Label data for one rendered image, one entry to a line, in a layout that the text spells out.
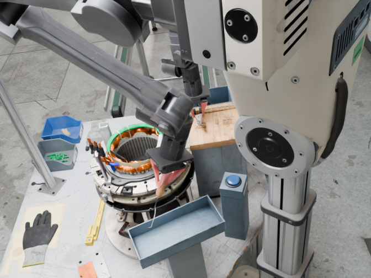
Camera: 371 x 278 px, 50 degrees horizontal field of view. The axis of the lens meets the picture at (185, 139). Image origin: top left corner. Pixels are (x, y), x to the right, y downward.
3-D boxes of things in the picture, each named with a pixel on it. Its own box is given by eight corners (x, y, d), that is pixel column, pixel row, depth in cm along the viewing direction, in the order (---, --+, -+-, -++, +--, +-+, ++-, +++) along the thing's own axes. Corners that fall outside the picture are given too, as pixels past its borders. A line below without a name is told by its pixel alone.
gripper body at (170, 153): (143, 156, 94) (150, 129, 90) (176, 148, 101) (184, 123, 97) (159, 172, 90) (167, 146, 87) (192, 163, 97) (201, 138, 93)
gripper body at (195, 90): (179, 94, 136) (175, 75, 132) (208, 89, 136) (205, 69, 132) (180, 105, 131) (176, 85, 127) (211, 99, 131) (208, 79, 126)
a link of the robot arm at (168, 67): (180, 53, 118) (196, 39, 123) (150, 48, 125) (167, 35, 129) (187, 87, 126) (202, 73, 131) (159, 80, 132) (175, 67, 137)
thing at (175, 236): (159, 310, 121) (139, 260, 102) (147, 281, 129) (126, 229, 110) (231, 275, 127) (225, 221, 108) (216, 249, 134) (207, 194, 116)
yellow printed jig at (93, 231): (100, 197, 159) (98, 191, 156) (109, 197, 158) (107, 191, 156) (86, 246, 142) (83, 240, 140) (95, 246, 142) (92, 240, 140)
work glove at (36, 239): (29, 213, 157) (27, 209, 156) (63, 209, 157) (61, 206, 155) (11, 268, 139) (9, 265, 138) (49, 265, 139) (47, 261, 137)
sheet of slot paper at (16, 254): (23, 206, 161) (22, 204, 160) (68, 201, 160) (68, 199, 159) (-1, 276, 138) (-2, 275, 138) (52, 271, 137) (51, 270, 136)
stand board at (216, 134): (185, 114, 148) (184, 109, 147) (236, 106, 148) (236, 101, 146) (190, 151, 133) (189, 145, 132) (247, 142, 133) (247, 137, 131)
